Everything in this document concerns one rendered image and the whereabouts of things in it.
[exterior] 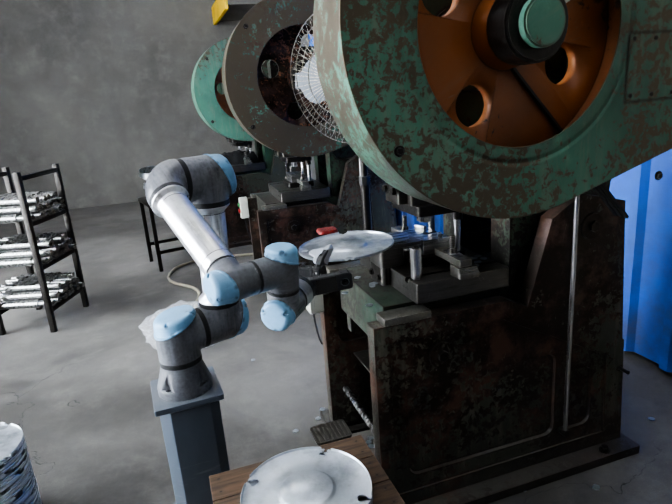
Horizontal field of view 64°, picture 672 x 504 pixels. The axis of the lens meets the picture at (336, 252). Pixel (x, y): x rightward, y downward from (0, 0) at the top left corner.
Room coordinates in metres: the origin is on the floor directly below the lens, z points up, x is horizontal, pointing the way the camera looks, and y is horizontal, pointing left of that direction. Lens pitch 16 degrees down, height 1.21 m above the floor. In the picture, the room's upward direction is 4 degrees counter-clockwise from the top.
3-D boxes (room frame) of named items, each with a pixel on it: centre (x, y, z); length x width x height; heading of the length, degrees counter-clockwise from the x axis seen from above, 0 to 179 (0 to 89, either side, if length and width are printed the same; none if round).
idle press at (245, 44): (3.40, -0.12, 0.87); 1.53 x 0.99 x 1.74; 105
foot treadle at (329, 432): (1.60, -0.16, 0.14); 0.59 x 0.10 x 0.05; 107
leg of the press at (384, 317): (1.42, -0.50, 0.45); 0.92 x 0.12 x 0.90; 107
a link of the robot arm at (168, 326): (1.38, 0.45, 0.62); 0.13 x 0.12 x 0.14; 128
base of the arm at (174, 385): (1.37, 0.46, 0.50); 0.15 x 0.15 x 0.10
